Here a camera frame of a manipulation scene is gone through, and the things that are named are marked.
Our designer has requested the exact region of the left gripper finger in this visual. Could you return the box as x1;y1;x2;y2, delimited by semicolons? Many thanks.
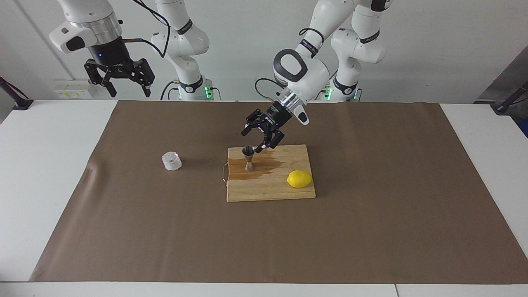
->
255;130;285;154
241;108;264;137

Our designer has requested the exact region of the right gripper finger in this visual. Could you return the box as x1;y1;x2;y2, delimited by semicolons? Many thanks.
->
84;59;117;98
131;59;156;98

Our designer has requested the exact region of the steel double jigger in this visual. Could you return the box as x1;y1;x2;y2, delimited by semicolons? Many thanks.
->
242;145;255;172

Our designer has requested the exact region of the clear plastic cup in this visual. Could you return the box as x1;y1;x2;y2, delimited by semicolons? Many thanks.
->
162;151;182;172

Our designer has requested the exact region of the yellow lemon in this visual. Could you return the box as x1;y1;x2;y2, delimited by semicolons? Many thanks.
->
287;170;313;189

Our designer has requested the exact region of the wooden cutting board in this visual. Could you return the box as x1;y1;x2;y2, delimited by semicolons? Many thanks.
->
222;144;316;203

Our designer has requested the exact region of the brown paper table mat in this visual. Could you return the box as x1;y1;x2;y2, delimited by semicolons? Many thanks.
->
29;100;528;285

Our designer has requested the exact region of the dark grey panel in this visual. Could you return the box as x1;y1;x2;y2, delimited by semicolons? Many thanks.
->
474;45;528;104

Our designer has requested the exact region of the white wall socket strip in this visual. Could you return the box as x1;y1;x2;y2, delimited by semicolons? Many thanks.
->
54;80;94;99

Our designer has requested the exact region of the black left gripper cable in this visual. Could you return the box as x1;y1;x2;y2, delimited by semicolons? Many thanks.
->
255;78;287;108

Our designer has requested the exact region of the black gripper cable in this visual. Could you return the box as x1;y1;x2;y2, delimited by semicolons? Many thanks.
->
255;78;287;108
122;0;172;58

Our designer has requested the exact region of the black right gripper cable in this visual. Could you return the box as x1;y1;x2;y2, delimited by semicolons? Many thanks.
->
122;0;172;58

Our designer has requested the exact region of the black clamp mount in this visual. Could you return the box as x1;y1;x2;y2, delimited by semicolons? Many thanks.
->
491;80;528;115
0;77;34;110

